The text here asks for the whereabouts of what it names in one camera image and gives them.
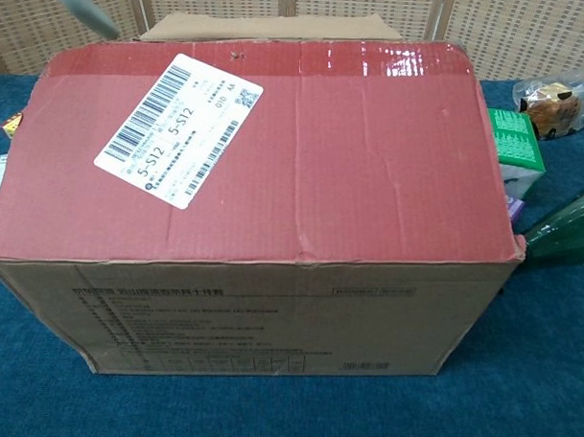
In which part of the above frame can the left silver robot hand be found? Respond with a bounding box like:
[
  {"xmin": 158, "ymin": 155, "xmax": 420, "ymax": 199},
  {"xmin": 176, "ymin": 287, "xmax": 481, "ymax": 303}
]
[{"xmin": 43, "ymin": 0, "xmax": 121, "ymax": 39}]

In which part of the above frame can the purple small box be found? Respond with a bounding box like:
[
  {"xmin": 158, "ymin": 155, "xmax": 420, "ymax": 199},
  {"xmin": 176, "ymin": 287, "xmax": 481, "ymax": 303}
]
[{"xmin": 504, "ymin": 195, "xmax": 527, "ymax": 227}]

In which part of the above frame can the red yellow packet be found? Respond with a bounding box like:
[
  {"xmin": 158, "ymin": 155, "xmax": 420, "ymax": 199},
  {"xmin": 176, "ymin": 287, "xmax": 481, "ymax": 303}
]
[{"xmin": 0, "ymin": 111, "xmax": 26, "ymax": 139}]

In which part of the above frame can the wicker folding screen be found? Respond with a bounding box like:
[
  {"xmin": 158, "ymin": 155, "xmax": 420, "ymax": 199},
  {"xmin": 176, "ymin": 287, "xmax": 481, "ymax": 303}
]
[{"xmin": 0, "ymin": 0, "xmax": 584, "ymax": 95}]

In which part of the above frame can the blue felt table cover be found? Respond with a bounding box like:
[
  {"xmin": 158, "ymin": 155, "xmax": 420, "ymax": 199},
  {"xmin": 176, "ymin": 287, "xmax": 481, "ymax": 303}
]
[{"xmin": 0, "ymin": 61, "xmax": 584, "ymax": 437}]

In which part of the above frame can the clear bag with bread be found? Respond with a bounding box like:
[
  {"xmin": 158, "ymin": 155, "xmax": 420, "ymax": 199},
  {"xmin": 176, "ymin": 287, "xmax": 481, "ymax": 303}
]
[{"xmin": 510, "ymin": 62, "xmax": 584, "ymax": 143}]

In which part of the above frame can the red cardboard box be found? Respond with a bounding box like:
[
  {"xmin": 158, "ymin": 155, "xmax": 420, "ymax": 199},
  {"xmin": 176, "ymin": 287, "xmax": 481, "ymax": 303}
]
[{"xmin": 0, "ymin": 0, "xmax": 536, "ymax": 390}]

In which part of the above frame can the green carton box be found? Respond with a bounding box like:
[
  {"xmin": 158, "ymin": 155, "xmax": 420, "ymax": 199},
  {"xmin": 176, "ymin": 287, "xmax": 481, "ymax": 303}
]
[{"xmin": 482, "ymin": 107, "xmax": 549, "ymax": 199}]

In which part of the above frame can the green glass bottle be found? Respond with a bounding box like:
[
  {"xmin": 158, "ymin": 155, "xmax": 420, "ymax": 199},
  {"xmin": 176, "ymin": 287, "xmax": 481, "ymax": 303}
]
[{"xmin": 520, "ymin": 177, "xmax": 584, "ymax": 266}]

